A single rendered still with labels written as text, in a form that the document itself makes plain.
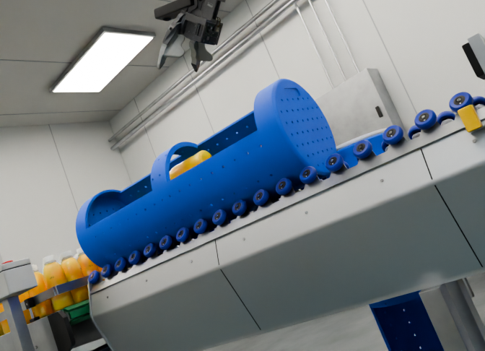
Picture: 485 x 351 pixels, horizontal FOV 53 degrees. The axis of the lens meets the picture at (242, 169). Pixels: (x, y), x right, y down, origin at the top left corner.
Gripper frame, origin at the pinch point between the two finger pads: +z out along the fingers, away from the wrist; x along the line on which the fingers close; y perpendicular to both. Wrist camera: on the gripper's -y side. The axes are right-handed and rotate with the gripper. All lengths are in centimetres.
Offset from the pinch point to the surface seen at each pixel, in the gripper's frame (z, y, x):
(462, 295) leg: 27, 79, 24
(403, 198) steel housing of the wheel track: 8, 59, 7
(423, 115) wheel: -9, 56, 10
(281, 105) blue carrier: 0.6, 23.0, 14.3
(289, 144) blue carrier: 7.8, 30.2, 10.2
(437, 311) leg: 28, 75, 10
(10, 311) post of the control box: 94, -38, -2
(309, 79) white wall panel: 28, -112, 374
